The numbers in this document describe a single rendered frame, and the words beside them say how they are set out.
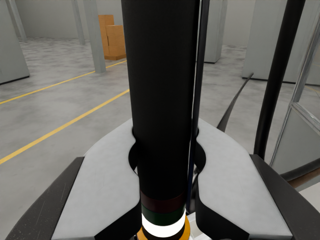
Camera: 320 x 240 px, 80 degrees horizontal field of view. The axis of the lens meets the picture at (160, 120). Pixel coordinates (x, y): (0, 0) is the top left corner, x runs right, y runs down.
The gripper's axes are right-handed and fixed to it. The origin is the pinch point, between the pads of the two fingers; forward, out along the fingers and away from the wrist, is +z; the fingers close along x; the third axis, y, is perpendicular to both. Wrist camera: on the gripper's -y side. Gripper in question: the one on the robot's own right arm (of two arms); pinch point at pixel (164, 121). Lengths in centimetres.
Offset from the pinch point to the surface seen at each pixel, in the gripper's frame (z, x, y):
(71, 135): 225, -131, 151
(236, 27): 1137, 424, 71
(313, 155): 72, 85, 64
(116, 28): 794, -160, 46
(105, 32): 799, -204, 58
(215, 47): 681, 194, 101
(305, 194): 18.0, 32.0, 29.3
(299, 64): 443, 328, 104
